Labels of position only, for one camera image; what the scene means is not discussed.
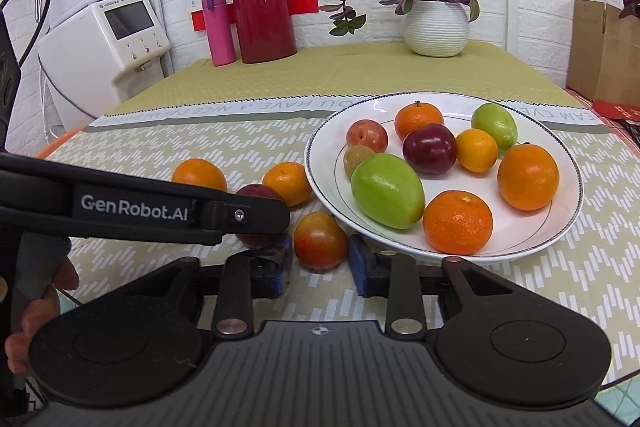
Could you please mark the small orange near plate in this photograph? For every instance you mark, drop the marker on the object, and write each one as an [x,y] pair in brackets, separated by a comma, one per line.
[289,180]

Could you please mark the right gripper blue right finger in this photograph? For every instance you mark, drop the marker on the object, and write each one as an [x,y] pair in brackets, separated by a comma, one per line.
[395,278]

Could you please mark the yellow-orange small citrus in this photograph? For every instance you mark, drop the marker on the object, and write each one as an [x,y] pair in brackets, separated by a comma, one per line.
[477,150]

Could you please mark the pink-red plum front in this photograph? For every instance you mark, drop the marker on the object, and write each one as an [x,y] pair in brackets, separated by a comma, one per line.
[368,133]

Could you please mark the dark red plum back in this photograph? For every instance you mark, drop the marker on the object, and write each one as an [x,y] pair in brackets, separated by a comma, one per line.
[260,194]

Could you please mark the person's left hand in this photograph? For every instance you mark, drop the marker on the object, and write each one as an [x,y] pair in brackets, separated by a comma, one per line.
[36,314]

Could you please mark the red-yellow plum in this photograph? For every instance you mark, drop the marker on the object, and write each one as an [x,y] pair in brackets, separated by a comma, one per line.
[319,242]

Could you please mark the orange plastic stool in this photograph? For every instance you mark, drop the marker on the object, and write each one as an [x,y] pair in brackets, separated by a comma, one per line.
[57,143]

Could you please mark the dark red plum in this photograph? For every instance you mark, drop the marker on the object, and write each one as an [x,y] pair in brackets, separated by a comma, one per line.
[260,194]
[431,150]

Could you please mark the brown cardboard box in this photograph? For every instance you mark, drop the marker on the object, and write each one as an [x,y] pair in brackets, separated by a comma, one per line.
[604,54]

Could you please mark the large orange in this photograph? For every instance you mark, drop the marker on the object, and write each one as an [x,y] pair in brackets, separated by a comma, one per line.
[528,177]
[200,172]

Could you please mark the red envelope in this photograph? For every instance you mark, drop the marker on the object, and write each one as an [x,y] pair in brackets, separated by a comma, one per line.
[617,111]

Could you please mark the white oval plate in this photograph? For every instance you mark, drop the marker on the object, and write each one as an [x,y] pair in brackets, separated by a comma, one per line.
[516,234]

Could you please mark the white plant pot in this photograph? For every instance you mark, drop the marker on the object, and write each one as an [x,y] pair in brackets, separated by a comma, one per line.
[436,28]

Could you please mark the green jujube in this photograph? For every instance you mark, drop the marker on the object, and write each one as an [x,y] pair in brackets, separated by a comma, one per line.
[495,120]
[388,191]

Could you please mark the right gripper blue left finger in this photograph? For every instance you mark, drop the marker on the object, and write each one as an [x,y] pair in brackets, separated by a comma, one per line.
[245,277]

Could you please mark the dark red thermos jug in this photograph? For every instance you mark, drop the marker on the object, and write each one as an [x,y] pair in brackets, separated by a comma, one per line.
[265,30]

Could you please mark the tangerine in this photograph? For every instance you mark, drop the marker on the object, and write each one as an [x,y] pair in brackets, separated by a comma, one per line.
[457,223]

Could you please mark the white water dispenser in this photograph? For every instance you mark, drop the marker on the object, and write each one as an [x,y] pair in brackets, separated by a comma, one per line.
[108,52]

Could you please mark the pink thermos bottle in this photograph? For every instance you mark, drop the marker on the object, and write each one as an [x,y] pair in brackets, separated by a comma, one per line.
[218,31]

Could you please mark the mandarin with stem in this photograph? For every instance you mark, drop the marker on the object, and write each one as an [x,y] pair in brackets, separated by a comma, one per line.
[416,116]

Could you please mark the brown longan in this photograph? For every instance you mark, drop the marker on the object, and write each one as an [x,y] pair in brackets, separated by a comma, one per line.
[354,157]

